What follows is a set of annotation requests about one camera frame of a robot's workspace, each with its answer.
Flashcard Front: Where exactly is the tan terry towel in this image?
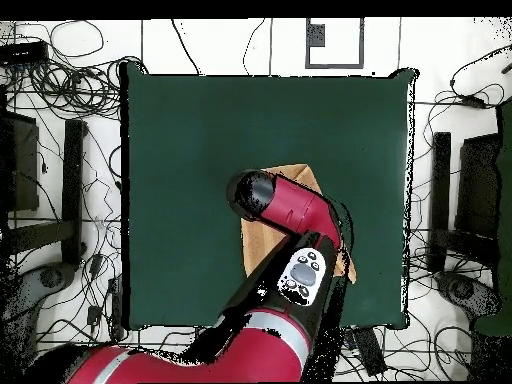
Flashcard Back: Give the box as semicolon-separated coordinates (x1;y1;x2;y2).
239;162;358;285

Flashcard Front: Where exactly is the black flat panel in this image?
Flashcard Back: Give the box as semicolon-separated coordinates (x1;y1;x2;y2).
455;133;501;241
0;111;41;213

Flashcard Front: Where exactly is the dark green table cloth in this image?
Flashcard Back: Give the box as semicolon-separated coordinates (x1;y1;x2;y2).
119;61;420;332

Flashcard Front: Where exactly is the black power strip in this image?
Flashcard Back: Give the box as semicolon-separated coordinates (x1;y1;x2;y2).
0;40;50;67
107;276;124;342

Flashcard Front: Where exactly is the small grey square plate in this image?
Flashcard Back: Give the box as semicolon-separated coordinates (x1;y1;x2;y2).
309;23;326;48

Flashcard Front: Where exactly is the green cloth cover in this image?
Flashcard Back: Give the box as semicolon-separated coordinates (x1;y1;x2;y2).
473;97;512;338

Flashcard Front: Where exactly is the thin black cable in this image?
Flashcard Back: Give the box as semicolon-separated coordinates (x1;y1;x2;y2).
170;17;201;77
242;17;267;77

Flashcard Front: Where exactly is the tangled black cable bundle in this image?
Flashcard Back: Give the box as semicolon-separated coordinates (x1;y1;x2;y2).
3;55;149;121

